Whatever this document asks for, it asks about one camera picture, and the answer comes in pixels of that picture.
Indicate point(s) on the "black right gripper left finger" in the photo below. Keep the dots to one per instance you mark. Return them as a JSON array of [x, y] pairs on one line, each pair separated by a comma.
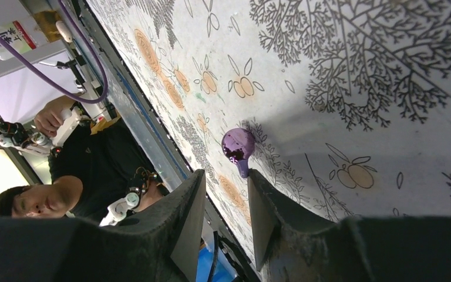
[[160, 243]]

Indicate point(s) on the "floral patterned mat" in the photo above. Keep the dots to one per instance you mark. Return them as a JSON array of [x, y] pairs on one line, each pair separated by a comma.
[[349, 102]]

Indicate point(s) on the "person in black shirt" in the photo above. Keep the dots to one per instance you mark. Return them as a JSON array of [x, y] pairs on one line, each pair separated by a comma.
[[91, 171]]

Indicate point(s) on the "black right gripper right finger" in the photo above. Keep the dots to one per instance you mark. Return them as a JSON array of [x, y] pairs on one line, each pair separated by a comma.
[[292, 243]]

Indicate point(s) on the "white teleoperation controller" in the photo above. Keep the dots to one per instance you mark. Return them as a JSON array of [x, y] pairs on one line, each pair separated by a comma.
[[32, 141]]

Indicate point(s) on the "small white round device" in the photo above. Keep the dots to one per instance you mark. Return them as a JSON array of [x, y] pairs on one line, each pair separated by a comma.
[[64, 31]]

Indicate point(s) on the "person's hand on controller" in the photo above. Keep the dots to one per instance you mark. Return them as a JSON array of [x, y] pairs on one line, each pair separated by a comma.
[[49, 119]]

